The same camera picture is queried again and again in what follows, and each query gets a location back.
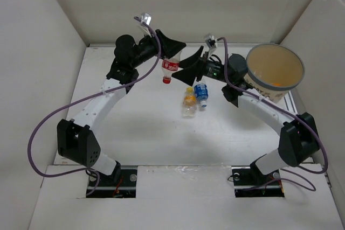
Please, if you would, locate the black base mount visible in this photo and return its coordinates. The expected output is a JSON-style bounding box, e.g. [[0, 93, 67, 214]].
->
[[227, 166, 285, 198], [85, 169, 138, 199]]

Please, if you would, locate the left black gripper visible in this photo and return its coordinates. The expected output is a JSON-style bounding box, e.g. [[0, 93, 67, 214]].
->
[[130, 29, 185, 69]]

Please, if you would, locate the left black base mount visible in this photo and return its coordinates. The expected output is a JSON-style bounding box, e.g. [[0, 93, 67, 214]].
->
[[85, 169, 138, 199]]

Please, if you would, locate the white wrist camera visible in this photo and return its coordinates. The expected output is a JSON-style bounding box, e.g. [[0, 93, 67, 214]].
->
[[204, 33, 218, 58], [139, 13, 151, 36]]

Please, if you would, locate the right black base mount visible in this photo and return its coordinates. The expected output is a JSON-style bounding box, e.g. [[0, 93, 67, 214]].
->
[[227, 166, 285, 198]]

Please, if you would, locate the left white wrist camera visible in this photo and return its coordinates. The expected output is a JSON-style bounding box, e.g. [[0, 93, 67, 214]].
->
[[139, 13, 151, 36]]

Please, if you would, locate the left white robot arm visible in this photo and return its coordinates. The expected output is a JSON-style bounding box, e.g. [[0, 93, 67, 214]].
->
[[57, 30, 186, 185]]

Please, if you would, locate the yellow cap orange label bottle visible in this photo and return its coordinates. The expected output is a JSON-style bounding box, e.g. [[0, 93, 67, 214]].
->
[[182, 87, 197, 117]]

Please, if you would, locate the beige capybara bin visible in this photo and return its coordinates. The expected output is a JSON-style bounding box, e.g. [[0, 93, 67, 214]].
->
[[245, 44, 305, 103]]

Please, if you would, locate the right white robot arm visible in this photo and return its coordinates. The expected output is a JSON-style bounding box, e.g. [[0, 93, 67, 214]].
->
[[172, 51, 320, 184]]

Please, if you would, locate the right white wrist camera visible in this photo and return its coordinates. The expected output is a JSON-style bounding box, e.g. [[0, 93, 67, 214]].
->
[[204, 33, 218, 58]]

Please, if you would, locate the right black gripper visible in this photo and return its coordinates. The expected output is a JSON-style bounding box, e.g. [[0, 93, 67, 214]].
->
[[172, 46, 232, 86]]

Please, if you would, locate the red label plastic bottle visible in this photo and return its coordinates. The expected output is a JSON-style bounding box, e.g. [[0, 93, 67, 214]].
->
[[162, 51, 182, 84]]

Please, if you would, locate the blue label white cap bottle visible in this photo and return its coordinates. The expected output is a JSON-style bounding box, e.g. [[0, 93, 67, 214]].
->
[[193, 79, 209, 108]]

